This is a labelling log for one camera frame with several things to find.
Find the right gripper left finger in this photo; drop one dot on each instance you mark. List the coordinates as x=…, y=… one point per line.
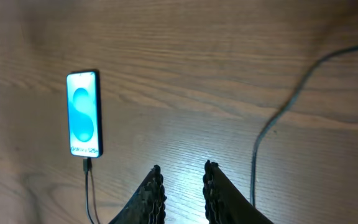
x=147, y=204

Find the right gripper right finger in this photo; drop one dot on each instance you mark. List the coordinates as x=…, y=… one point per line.
x=224, y=202

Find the blue Galaxy smartphone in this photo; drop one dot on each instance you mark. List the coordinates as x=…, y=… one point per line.
x=85, y=130

